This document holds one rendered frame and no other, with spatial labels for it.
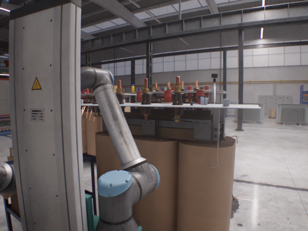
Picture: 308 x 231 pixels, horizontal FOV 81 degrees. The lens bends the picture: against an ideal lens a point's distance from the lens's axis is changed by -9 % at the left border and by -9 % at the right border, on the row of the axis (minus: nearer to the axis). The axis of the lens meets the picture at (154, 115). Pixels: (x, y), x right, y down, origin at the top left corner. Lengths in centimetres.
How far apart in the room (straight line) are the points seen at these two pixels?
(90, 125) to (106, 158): 252
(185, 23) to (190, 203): 950
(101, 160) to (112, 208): 111
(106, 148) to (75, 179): 111
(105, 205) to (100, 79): 63
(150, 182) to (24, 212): 58
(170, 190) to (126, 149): 82
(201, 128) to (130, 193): 77
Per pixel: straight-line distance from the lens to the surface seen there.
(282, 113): 1348
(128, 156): 99
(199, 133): 144
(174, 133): 162
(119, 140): 100
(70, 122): 72
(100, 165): 196
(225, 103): 126
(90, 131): 439
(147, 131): 161
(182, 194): 161
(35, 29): 89
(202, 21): 1019
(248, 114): 1333
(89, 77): 106
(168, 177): 165
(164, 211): 177
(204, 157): 143
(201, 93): 184
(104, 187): 84
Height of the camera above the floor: 140
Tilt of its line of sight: 4 degrees down
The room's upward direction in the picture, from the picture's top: straight up
